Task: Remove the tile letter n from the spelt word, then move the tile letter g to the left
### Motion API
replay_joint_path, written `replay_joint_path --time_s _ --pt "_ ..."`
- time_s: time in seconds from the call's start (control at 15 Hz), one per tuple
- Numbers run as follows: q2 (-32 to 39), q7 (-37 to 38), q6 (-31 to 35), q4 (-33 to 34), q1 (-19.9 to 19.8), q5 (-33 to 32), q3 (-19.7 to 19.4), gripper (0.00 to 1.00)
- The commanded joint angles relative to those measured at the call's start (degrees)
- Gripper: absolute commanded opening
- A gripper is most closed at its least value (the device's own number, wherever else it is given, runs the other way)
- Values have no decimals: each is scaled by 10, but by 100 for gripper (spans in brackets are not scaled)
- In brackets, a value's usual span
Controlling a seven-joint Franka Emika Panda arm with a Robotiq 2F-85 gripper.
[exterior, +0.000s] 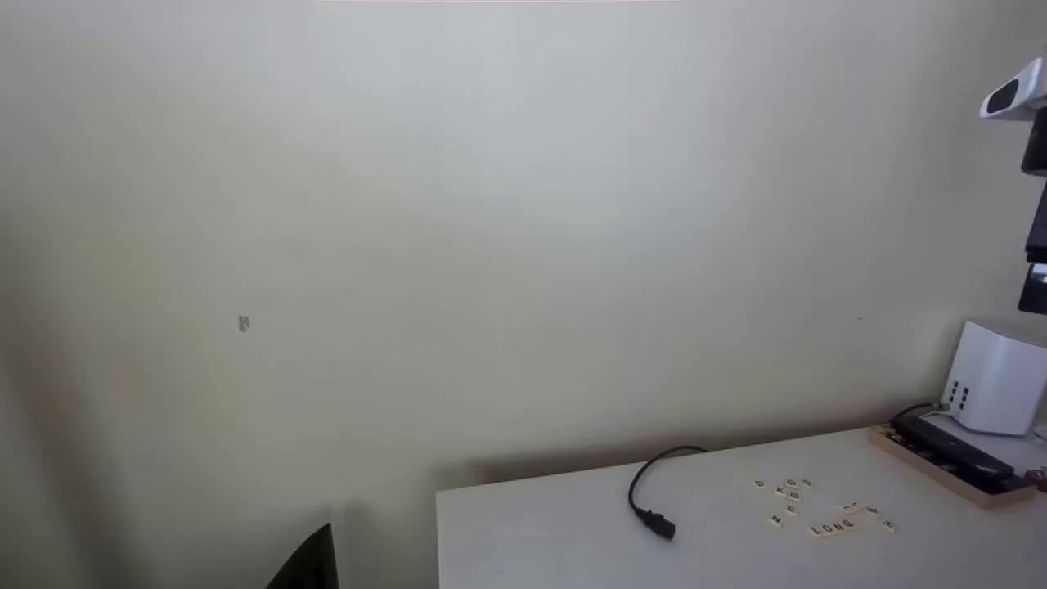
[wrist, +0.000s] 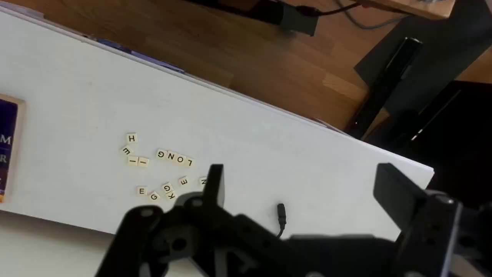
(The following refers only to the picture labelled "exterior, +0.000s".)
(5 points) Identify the black chair backrest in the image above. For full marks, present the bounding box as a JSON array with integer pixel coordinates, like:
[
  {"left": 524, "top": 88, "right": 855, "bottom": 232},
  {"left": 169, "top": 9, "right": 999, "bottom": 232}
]
[{"left": 265, "top": 520, "right": 339, "bottom": 589}]

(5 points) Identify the white cube speaker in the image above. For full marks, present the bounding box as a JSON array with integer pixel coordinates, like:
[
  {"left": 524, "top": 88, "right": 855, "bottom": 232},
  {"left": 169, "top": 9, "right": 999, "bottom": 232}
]
[{"left": 938, "top": 318, "right": 1047, "bottom": 438}]

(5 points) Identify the black power cable with plug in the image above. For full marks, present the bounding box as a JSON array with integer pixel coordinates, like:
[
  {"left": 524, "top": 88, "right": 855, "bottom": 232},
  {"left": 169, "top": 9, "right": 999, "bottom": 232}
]
[{"left": 626, "top": 441, "right": 710, "bottom": 544}]

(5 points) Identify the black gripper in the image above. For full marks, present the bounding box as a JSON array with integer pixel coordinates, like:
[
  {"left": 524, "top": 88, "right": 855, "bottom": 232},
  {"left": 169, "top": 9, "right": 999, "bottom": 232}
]
[{"left": 1018, "top": 178, "right": 1047, "bottom": 318}]

